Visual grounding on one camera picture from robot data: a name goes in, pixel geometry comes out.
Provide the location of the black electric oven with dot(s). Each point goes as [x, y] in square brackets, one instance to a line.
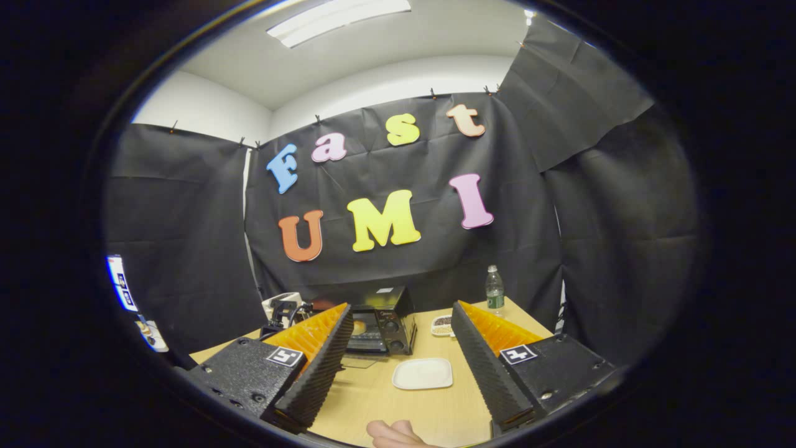
[395, 317]

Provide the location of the white square plate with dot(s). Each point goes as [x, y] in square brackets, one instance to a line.
[423, 373]

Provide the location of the black backdrop cloth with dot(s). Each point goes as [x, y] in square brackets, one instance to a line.
[609, 249]

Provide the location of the white divided snack dish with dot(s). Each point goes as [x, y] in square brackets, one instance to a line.
[441, 325]

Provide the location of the white blue wall sign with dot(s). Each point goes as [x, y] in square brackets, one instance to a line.
[122, 283]

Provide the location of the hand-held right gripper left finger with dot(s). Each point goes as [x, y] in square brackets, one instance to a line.
[317, 370]

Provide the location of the white toaster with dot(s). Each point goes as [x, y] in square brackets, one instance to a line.
[283, 296]

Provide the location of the round bread bun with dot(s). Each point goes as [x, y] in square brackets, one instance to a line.
[359, 327]

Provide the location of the long ceiling light panel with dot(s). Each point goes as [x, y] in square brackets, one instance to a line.
[336, 18]

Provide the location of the small ceiling light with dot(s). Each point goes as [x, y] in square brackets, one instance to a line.
[530, 15]

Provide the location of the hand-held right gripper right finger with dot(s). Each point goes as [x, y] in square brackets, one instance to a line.
[482, 367]

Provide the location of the clear plastic water bottle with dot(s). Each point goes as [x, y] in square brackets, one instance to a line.
[495, 292]

